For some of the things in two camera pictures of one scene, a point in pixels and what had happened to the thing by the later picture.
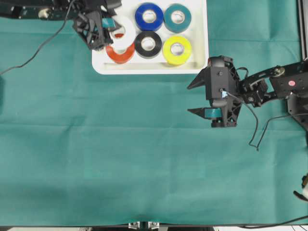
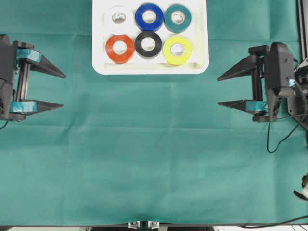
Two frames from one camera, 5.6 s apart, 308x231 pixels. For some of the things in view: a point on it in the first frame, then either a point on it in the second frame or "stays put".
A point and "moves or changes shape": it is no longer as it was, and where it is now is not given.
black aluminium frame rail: [302, 7] stays put
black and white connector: [304, 195] stays put
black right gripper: [220, 78] to [272, 82]
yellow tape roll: [177, 50] stays put
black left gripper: [94, 29] to [15, 79]
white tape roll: [121, 39] moves or changes shape
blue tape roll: [147, 26] stays put
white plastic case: [198, 34] stays put
